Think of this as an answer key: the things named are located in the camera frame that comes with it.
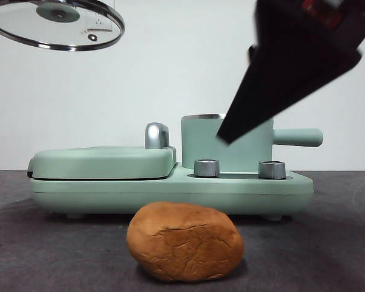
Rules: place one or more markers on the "glass pot lid green knob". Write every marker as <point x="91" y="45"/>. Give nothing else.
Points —
<point x="57" y="13"/>

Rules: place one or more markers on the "green breakfast machine base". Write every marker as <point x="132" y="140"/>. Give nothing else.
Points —
<point x="170" y="194"/>

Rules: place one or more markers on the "silver control knob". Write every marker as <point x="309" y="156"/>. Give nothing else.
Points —
<point x="205" y="168"/>
<point x="271" y="170"/>

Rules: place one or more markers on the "brown potato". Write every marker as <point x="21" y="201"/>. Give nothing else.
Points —
<point x="182" y="243"/>

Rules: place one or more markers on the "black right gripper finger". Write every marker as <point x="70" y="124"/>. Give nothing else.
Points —
<point x="276" y="85"/>

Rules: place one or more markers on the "green hinged griddle cover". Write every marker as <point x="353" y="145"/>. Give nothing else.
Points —
<point x="100" y="161"/>

